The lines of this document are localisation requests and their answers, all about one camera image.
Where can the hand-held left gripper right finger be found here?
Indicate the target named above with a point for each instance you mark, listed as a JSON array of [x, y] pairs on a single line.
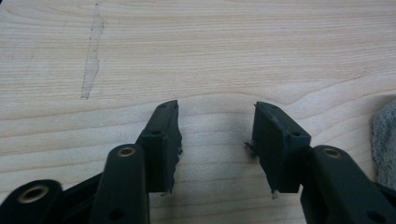
[[280, 149]]

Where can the clear tape strip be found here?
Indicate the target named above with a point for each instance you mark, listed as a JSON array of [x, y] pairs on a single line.
[[92, 59]]

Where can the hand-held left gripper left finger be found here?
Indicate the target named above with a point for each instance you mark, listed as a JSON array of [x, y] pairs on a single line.
[[158, 149]]

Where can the grey cloth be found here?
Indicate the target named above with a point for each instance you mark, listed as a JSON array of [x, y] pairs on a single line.
[[385, 146]]

